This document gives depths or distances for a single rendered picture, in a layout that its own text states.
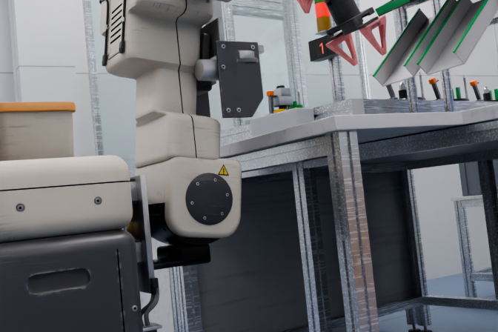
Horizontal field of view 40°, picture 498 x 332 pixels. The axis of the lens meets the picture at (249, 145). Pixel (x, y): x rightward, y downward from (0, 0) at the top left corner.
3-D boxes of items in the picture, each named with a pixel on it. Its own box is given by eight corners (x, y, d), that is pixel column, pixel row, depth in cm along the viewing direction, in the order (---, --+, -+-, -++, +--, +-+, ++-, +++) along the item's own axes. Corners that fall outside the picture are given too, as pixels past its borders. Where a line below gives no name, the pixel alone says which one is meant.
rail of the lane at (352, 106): (356, 135, 181) (351, 95, 182) (179, 168, 251) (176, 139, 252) (370, 134, 185) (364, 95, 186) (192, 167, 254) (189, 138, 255)
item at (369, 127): (336, 130, 129) (334, 115, 129) (160, 171, 207) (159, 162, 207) (568, 119, 164) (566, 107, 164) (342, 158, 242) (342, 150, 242)
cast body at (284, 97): (279, 104, 228) (277, 84, 229) (271, 107, 232) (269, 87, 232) (298, 104, 233) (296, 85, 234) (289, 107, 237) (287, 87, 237)
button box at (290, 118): (298, 128, 189) (295, 107, 190) (251, 138, 205) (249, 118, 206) (316, 128, 193) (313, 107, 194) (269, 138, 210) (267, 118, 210)
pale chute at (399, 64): (415, 77, 174) (404, 64, 173) (382, 87, 186) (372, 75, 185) (461, 5, 185) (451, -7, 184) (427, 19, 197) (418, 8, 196)
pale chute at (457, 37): (465, 64, 163) (453, 50, 161) (427, 75, 174) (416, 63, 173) (511, -11, 174) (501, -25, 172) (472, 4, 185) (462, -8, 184)
